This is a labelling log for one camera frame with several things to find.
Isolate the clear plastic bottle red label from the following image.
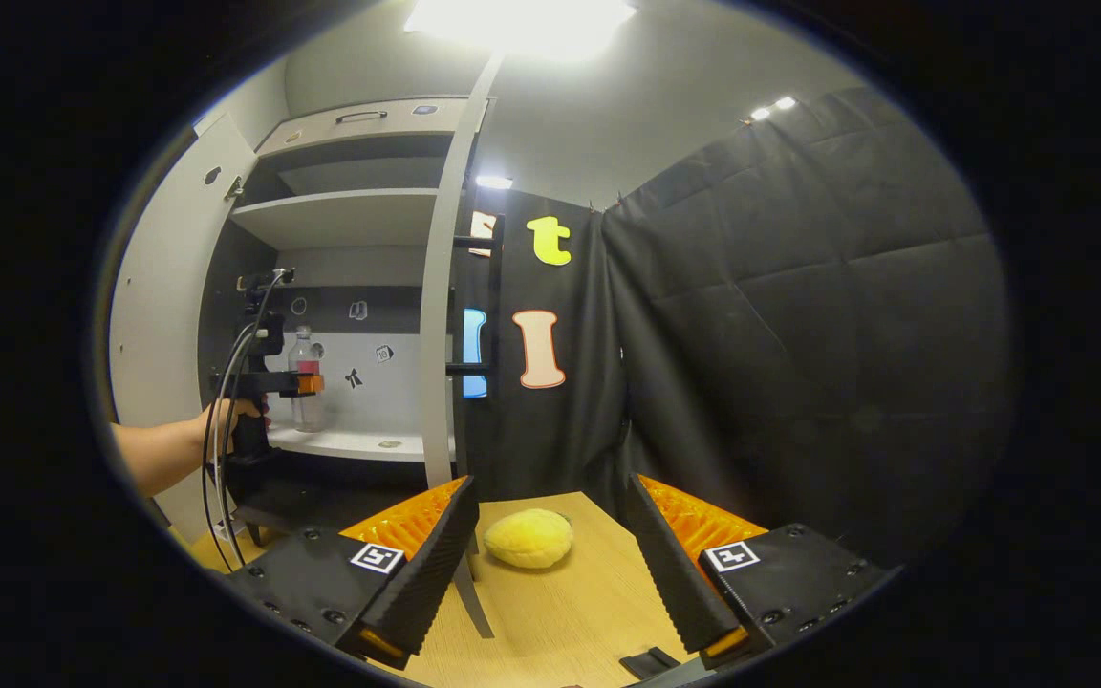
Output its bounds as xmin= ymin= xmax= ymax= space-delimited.
xmin=288 ymin=325 xmax=328 ymax=434

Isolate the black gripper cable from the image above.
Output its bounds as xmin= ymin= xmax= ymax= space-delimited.
xmin=215 ymin=271 xmax=296 ymax=567
xmin=201 ymin=320 xmax=261 ymax=576

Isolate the black backdrop cloth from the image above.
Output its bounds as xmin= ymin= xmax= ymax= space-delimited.
xmin=453 ymin=84 xmax=1017 ymax=567

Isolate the white and grey cabinet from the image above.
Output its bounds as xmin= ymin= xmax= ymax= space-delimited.
xmin=195 ymin=94 xmax=494 ymax=538

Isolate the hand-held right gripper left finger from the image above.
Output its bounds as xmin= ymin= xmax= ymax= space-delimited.
xmin=221 ymin=476 xmax=482 ymax=670

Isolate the large ceiling light panel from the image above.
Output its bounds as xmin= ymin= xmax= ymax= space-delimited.
xmin=404 ymin=0 xmax=637 ymax=61

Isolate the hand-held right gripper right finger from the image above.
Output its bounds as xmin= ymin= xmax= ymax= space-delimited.
xmin=625 ymin=472 xmax=893 ymax=672

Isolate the white cabinet drawer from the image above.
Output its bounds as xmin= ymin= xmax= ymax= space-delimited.
xmin=255 ymin=96 xmax=490 ymax=160

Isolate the yellow plush toy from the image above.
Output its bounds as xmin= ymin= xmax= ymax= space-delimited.
xmin=483 ymin=507 xmax=576 ymax=572

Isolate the white cabinet door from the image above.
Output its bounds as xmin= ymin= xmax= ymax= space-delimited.
xmin=108 ymin=113 xmax=261 ymax=546
xmin=417 ymin=53 xmax=507 ymax=640

